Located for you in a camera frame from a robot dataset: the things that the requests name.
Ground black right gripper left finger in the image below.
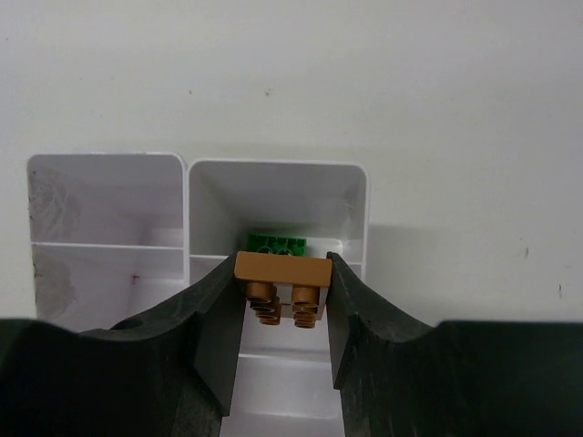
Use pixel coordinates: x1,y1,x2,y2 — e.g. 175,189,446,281
1,257,246,436

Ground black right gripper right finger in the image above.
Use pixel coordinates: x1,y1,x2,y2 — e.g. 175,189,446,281
327,253,582,436

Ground green brick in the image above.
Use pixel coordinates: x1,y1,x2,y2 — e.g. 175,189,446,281
244,233,307,257

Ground white right divided container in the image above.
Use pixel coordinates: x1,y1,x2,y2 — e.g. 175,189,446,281
188,159,369,436

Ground white divided container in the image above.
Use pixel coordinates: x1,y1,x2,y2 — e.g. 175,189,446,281
26,154,186,331
188,159,369,436

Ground white left divided container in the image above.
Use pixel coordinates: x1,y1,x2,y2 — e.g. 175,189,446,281
26,154,186,331

